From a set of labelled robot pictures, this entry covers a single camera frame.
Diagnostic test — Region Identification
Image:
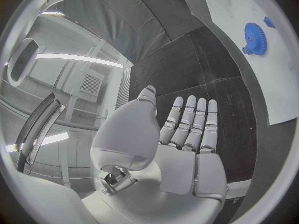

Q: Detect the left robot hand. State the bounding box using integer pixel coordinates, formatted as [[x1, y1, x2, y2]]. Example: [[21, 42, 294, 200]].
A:
[[81, 84, 228, 224]]

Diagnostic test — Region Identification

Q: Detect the white task board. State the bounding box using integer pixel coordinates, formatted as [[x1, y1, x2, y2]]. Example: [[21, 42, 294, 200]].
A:
[[180, 0, 299, 126]]

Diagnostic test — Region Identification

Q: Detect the blue peg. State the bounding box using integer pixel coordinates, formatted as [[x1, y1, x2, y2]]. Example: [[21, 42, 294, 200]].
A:
[[263, 16, 276, 29]]

